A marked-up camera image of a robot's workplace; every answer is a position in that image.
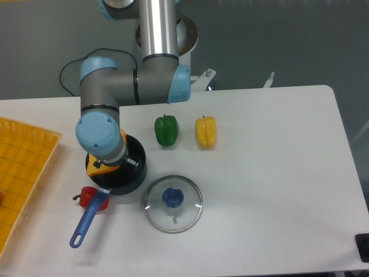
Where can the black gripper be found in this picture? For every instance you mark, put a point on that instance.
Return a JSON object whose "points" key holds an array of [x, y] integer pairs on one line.
{"points": [[122, 157]]}

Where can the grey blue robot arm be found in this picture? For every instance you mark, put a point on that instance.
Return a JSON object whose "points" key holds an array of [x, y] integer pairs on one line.
{"points": [[104, 88]]}

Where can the red bell pepper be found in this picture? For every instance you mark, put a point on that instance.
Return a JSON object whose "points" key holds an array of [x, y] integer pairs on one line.
{"points": [[85, 196]]}

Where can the green bell pepper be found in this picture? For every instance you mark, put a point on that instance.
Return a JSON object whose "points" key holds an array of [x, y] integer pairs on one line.
{"points": [[166, 130]]}

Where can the glass lid blue knob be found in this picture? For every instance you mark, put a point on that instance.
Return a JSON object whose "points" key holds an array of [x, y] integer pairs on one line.
{"points": [[173, 204]]}

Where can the yellow bell pepper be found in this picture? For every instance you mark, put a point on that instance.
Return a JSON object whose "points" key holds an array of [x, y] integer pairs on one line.
{"points": [[206, 132]]}

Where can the yellow plastic basket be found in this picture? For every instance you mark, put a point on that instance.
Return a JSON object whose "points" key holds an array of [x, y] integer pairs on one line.
{"points": [[26, 151]]}

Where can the black object table corner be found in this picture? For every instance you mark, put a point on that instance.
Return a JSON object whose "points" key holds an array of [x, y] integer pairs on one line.
{"points": [[362, 242]]}

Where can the dark pot blue handle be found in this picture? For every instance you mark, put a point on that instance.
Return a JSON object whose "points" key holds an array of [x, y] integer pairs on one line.
{"points": [[122, 181]]}

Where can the white bracket right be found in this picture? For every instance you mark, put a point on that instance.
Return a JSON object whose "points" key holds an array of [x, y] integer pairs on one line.
{"points": [[269, 81]]}

